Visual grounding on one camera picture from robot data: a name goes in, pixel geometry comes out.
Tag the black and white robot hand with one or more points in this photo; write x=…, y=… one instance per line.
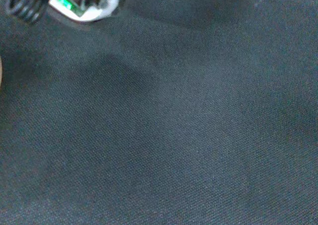
x=84, y=1

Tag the black cloth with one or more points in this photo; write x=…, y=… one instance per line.
x=159, y=123

